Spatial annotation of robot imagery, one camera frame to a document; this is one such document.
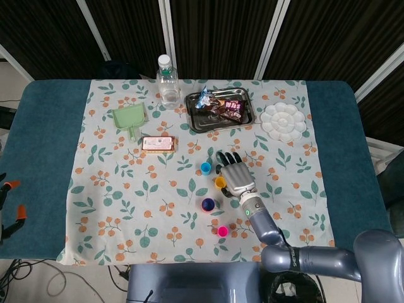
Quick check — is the black orange-tipped left robot hand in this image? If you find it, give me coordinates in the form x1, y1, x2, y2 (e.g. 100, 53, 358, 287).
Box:
0, 172, 28, 246

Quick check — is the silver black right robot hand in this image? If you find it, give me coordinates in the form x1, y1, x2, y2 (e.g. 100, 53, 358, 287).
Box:
215, 150, 257, 199

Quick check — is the teal table cover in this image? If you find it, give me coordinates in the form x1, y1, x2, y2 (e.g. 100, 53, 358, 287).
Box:
0, 79, 395, 263

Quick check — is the stainless steel tray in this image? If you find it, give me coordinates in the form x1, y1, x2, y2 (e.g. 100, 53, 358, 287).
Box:
184, 86, 257, 134

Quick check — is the brown snack packet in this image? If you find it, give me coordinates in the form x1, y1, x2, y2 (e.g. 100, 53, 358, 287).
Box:
206, 96, 247, 123

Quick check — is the white flower paint palette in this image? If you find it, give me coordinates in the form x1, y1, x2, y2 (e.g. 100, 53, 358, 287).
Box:
259, 102, 307, 141

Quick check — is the red yellow card box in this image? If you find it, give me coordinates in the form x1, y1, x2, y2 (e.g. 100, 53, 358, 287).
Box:
140, 135, 176, 155

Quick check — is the blue white snack wrapper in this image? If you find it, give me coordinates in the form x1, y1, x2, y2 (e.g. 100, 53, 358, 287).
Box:
194, 85, 213, 110

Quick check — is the floral leaf fruit tablecloth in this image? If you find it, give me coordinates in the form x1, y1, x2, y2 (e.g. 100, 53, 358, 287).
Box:
56, 78, 336, 266

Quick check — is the blue-grey robot torso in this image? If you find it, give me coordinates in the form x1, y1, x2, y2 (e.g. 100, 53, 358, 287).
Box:
126, 262, 264, 303

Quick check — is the clear plastic water bottle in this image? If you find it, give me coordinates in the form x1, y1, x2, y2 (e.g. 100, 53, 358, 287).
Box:
155, 54, 181, 110

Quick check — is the green plastic dustpan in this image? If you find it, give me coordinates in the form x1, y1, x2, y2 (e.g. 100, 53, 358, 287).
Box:
112, 102, 148, 142

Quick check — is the white metal rack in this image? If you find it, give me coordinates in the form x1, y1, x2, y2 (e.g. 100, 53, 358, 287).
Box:
365, 137, 400, 173

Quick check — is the dark teal chair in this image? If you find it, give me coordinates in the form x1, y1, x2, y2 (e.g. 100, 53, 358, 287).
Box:
377, 157, 404, 239

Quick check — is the black bag behind table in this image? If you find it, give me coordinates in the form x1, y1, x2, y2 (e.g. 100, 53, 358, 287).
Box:
96, 60, 143, 80

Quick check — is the black floor cable bundle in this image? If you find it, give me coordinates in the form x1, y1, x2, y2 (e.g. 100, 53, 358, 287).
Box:
0, 258, 34, 303

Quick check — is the grey floor cable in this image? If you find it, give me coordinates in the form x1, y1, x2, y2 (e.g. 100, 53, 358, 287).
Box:
46, 268, 105, 303

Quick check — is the white partition frame post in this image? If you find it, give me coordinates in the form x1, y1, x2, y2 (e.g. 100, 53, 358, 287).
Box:
157, 0, 178, 80
254, 0, 291, 80
0, 44, 35, 81
355, 44, 404, 102
75, 0, 111, 61

